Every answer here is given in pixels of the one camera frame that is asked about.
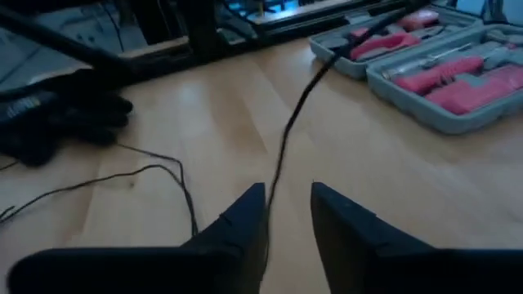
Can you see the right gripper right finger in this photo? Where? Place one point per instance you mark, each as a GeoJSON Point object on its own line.
{"type": "Point", "coordinates": [367, 253]}

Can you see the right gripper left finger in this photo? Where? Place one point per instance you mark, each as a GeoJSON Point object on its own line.
{"type": "Point", "coordinates": [204, 265]}

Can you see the grey plastic tool case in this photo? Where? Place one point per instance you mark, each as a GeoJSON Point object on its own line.
{"type": "Point", "coordinates": [408, 102]}

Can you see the red tape measure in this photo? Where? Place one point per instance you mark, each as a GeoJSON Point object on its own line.
{"type": "Point", "coordinates": [418, 18]}

